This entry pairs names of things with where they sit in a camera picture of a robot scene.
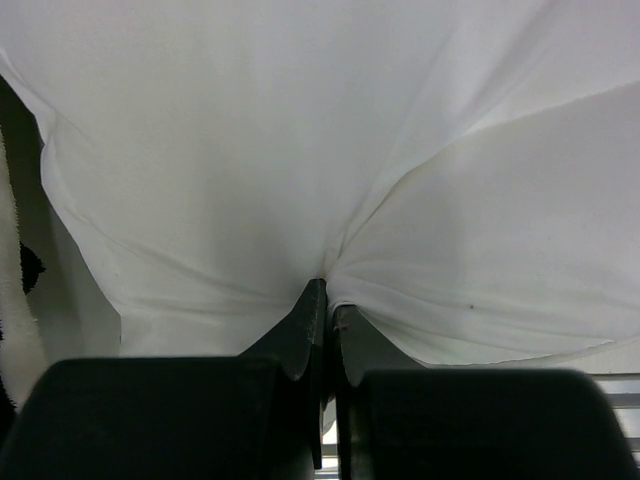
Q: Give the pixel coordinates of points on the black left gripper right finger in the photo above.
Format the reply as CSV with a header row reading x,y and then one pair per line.
x,y
398,419

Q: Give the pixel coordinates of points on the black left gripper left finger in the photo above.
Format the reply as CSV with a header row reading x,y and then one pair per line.
x,y
257,415

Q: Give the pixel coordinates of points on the grey pillowcase with cream ruffle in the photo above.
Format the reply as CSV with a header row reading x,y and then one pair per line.
x,y
465,172

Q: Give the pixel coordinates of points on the black and white striped pillow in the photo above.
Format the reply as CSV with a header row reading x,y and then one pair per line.
x,y
23,357

